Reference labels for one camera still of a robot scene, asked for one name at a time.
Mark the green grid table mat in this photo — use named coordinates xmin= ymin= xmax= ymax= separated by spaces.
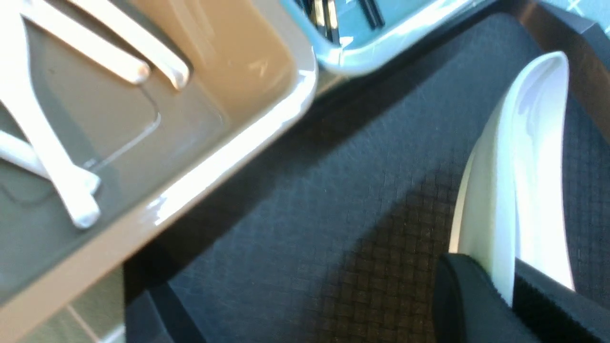
xmin=19 ymin=0 xmax=610 ymax=343

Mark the white spoon far left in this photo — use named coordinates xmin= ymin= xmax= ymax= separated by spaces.
xmin=0 ymin=131 xmax=101 ymax=195

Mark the white spoon right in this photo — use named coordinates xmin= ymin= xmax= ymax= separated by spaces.
xmin=69 ymin=0 xmax=190 ymax=91

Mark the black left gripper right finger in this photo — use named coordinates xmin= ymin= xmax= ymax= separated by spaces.
xmin=513 ymin=259 xmax=610 ymax=343

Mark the black chopstick bundle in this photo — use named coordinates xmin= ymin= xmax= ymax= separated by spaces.
xmin=295 ymin=0 xmax=386 ymax=45

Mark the blue-grey plastic bin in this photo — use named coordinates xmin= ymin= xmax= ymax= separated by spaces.
xmin=281 ymin=0 xmax=479 ymax=76

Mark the black serving tray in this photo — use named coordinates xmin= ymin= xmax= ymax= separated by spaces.
xmin=123 ymin=0 xmax=610 ymax=343

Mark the white spoon centre front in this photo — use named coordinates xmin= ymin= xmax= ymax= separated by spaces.
xmin=0 ymin=1 xmax=101 ymax=229

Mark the brown plastic bin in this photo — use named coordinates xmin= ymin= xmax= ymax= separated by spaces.
xmin=1 ymin=0 xmax=318 ymax=343

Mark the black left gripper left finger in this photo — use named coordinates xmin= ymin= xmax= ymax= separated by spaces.
xmin=433 ymin=253 xmax=539 ymax=343

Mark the large white rice plate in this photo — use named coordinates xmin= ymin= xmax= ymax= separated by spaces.
xmin=448 ymin=51 xmax=575 ymax=306

